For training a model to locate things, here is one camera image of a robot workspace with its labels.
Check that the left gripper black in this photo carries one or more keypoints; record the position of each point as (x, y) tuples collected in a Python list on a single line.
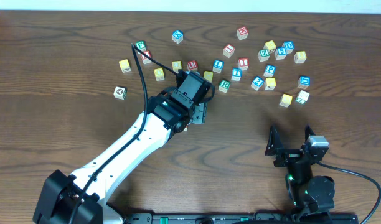
[(200, 112)]

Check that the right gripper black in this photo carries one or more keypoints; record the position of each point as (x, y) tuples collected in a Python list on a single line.
[(292, 155)]

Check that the green R block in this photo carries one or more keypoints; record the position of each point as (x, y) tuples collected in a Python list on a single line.
[(224, 85)]

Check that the red i block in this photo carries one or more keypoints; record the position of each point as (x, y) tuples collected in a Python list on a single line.
[(243, 64), (228, 50)]

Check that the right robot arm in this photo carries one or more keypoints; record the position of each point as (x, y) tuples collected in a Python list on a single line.
[(310, 194)]

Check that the yellow block lower right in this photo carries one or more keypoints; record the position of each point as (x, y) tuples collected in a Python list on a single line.
[(285, 100)]

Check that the yellow block beside B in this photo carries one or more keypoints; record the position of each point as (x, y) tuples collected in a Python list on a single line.
[(208, 76)]

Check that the white green Z block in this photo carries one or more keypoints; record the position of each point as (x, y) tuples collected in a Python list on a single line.
[(302, 97)]

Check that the blue L block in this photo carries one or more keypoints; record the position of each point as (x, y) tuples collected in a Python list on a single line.
[(217, 66)]

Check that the yellow block centre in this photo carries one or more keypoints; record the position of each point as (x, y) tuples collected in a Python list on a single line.
[(176, 66)]

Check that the blue T block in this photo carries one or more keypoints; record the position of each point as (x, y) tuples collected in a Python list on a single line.
[(236, 74)]

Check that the yellow block left middle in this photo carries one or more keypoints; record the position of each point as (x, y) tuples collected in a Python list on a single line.
[(159, 74)]

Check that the blue D block lower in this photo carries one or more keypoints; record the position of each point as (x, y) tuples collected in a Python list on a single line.
[(304, 82)]

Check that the blue d block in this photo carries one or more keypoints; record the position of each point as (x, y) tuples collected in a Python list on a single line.
[(288, 46), (304, 82)]

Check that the yellow block beside 2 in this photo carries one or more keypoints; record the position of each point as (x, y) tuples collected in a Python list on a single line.
[(270, 83)]

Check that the blue 2 block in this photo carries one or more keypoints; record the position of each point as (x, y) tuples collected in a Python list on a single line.
[(257, 83)]

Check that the blue P block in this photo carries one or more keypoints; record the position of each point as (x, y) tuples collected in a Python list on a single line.
[(269, 71)]

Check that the red Y block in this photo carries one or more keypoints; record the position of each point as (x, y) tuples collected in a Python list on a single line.
[(145, 59)]

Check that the blue X block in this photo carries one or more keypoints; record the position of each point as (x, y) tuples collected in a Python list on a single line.
[(177, 36)]

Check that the yellow block far right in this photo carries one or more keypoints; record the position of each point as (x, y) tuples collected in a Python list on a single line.
[(300, 57)]

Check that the white symbol block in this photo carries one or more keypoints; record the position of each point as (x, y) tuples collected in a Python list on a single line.
[(120, 92)]

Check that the blue 5 block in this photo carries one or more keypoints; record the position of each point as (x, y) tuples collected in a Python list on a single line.
[(280, 53)]

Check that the yellow block far left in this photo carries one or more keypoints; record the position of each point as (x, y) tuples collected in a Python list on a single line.
[(124, 65)]

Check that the green F block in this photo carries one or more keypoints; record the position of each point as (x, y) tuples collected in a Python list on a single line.
[(141, 45)]

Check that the red H block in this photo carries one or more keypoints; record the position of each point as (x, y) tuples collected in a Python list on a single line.
[(242, 33)]

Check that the blue D block upper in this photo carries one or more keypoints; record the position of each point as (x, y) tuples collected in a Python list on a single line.
[(288, 46)]

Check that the yellow block top right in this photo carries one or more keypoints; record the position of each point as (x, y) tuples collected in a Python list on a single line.
[(270, 46)]

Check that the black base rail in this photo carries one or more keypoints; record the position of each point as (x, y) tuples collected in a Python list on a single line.
[(148, 218)]

